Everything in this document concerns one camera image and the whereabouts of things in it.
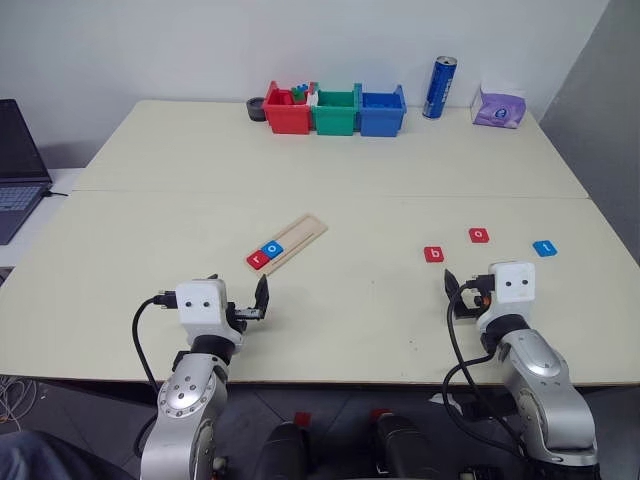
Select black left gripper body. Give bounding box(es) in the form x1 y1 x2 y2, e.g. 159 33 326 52
227 301 267 334

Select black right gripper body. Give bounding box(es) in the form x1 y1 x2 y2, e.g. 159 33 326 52
451 288 494 321

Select wooden tile holder strip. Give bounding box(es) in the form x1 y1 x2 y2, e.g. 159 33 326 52
245 213 330 277

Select white paper scrap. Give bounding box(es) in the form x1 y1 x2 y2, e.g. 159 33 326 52
428 391 459 412

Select dark rounded shape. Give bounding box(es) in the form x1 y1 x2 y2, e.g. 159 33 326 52
373 413 444 480
253 421 312 480

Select black round holder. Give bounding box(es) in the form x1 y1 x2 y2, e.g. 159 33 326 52
245 96 269 122

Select red plastic bin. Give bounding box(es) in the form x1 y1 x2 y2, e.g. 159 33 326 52
262 80 318 135

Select purple tissue pack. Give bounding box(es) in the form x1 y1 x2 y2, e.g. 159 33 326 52
470 82 528 130

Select blue plastic bin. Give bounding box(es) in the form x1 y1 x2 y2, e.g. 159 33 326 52
357 83 408 138

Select white side table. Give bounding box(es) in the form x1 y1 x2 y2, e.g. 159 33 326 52
0 166 85 270

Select green plastic bin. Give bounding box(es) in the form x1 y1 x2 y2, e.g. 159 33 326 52
310 81 362 137

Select blue drink can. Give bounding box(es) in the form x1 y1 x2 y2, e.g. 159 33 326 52
422 55 460 121

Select dark laptop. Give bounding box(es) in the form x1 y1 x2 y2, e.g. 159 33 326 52
0 98 54 246

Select blue cloth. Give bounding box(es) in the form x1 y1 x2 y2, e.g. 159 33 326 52
0 430 132 480

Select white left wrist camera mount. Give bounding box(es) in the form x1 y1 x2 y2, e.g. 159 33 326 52
174 279 232 342

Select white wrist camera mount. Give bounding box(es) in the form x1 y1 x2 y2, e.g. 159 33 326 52
174 279 232 342
486 259 537 307

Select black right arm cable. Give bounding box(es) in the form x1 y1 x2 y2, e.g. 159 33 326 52
441 273 532 454

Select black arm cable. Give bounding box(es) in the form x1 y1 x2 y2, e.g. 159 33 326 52
131 291 177 457
441 273 532 454

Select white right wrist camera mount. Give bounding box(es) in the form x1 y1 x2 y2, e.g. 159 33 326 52
486 259 537 307

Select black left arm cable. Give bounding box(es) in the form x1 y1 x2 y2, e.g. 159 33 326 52
131 291 177 457

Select white loose cables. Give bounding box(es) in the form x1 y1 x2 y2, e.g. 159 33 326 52
0 375 40 434

